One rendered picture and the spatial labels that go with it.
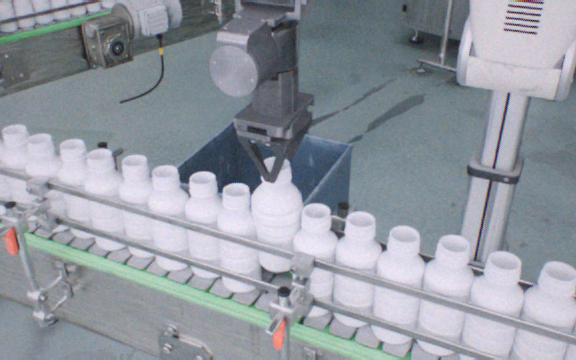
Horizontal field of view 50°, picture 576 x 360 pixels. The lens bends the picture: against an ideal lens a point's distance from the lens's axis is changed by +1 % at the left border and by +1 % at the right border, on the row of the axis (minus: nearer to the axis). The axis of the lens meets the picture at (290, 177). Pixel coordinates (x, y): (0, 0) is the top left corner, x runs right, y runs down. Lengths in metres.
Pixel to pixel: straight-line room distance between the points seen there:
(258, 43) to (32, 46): 1.56
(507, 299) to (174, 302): 0.49
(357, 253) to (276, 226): 0.11
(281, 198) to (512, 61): 0.61
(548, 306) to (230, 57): 0.45
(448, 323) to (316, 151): 0.74
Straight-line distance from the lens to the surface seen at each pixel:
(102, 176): 0.97
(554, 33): 1.23
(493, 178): 1.40
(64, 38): 2.20
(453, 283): 0.78
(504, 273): 0.75
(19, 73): 2.16
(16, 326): 2.49
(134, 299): 1.03
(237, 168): 1.59
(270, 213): 0.80
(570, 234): 2.96
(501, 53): 1.25
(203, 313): 0.95
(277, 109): 0.73
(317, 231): 0.80
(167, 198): 0.90
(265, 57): 0.65
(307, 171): 1.49
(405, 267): 0.78
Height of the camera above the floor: 1.62
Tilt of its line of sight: 32 degrees down
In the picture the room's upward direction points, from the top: straight up
